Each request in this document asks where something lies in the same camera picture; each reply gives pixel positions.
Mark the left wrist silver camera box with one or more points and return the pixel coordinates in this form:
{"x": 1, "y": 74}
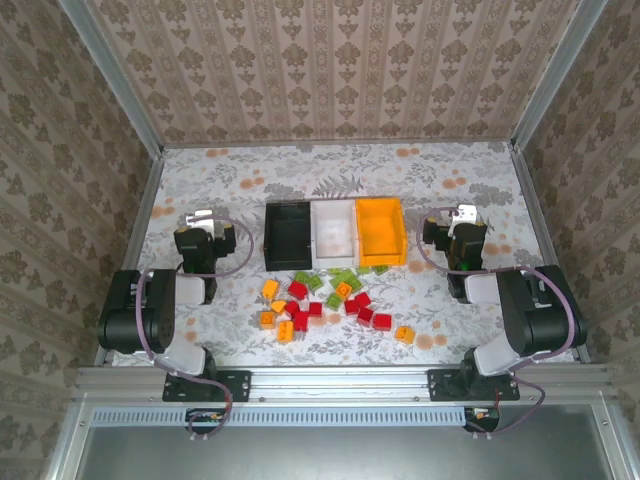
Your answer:
{"x": 200, "y": 218}

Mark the orange wedge lego brick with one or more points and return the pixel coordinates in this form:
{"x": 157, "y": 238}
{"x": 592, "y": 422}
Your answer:
{"x": 279, "y": 305}

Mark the aluminium table side rail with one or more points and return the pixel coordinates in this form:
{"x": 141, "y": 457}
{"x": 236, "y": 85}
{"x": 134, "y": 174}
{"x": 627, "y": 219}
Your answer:
{"x": 140, "y": 225}
{"x": 537, "y": 225}

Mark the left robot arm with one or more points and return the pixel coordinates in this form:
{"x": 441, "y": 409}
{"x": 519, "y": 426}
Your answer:
{"x": 134, "y": 321}

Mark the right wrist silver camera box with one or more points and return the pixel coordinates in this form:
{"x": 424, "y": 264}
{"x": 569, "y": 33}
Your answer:
{"x": 464, "y": 214}

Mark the grey metal sheet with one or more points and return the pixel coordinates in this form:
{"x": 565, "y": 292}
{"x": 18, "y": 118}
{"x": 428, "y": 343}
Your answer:
{"x": 325, "y": 455}

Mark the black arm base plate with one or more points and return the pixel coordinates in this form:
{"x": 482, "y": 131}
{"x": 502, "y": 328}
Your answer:
{"x": 440, "y": 386}
{"x": 237, "y": 385}

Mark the aluminium table edge rail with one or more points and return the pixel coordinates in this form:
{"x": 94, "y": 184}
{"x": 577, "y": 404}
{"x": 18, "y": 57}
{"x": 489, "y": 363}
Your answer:
{"x": 340, "y": 382}

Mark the aluminium frame post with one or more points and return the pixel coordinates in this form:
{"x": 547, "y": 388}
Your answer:
{"x": 555, "y": 70}
{"x": 112, "y": 80}

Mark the black plastic bin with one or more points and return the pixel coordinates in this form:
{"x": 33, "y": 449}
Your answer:
{"x": 287, "y": 235}

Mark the orange plastic bin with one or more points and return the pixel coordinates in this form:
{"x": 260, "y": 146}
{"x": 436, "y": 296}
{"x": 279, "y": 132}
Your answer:
{"x": 380, "y": 230}

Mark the white plastic bin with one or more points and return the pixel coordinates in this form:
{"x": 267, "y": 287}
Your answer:
{"x": 332, "y": 235}

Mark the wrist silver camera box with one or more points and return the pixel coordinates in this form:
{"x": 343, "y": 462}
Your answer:
{"x": 464, "y": 214}
{"x": 200, "y": 218}

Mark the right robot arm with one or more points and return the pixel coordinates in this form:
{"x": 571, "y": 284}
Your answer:
{"x": 545, "y": 320}

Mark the aluminium lower frame rail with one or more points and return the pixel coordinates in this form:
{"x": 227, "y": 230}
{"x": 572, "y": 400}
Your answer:
{"x": 67, "y": 440}
{"x": 617, "y": 440}

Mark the red lego brick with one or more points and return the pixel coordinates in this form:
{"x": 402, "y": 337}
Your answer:
{"x": 315, "y": 309}
{"x": 302, "y": 321}
{"x": 351, "y": 306}
{"x": 362, "y": 299}
{"x": 298, "y": 290}
{"x": 365, "y": 317}
{"x": 382, "y": 322}
{"x": 292, "y": 307}

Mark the floral patterned table cover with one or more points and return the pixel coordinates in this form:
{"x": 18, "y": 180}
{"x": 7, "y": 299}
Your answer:
{"x": 225, "y": 175}

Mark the aluminium table rear rail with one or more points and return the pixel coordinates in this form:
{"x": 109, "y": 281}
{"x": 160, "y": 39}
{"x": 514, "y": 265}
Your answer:
{"x": 340, "y": 144}

